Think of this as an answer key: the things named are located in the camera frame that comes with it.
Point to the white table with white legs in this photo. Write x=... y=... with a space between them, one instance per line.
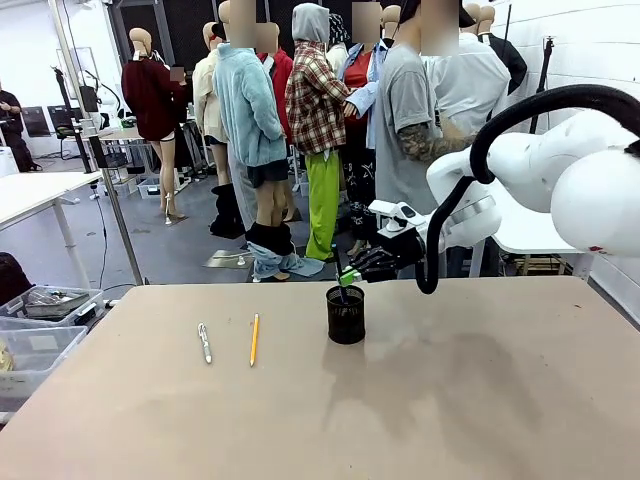
x=35 y=190

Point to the seated person in black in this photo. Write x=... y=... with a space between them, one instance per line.
x=12 y=125

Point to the person's tattooed right forearm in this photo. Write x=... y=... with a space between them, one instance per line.
x=430 y=146

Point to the white pen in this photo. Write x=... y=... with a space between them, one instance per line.
x=205 y=344

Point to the mannequin in light-blue fleece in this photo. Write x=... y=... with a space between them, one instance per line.
x=245 y=100

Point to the mannequin in red hoodie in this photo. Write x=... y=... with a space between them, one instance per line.
x=283 y=65

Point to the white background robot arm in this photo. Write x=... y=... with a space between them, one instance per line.
x=90 y=97

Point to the mannequin in white shirt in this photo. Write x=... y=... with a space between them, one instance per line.
x=470 y=85

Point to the black tripod stand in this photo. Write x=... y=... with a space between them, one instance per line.
x=542 y=85

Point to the black mesh pen holder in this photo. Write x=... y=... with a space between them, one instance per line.
x=346 y=320

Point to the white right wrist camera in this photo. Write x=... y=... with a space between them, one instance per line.
x=395 y=212

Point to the mannequin in maroon sweater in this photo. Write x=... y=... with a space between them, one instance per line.
x=150 y=95

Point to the grey metal frame pole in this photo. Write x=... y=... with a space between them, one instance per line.
x=116 y=200

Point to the wooden pallet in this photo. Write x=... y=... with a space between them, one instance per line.
x=540 y=265

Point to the mannequin in black jacket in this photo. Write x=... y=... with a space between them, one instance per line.
x=510 y=57

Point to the white table with rounded corners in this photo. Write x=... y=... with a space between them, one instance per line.
x=530 y=240

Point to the person in grey t-shirt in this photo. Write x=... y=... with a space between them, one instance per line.
x=400 y=100

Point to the dark blue pen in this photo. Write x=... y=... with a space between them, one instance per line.
x=338 y=261

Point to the dark maroon bag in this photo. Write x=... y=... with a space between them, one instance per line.
x=12 y=277

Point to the yellow pencil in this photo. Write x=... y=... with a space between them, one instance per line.
x=254 y=340

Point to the empty clear plastic bin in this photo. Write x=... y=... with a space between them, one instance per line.
x=40 y=350

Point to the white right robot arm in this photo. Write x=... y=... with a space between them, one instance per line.
x=590 y=200

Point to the mannequin in cream jacket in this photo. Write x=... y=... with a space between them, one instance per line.
x=205 y=100

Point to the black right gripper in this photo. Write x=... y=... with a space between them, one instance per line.
x=405 y=247

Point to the bare mannequin head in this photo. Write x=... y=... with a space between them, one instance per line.
x=392 y=20

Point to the mannequin in plaid shirt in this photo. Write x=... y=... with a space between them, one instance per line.
x=315 y=100

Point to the clear bin with tools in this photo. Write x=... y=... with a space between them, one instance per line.
x=50 y=302

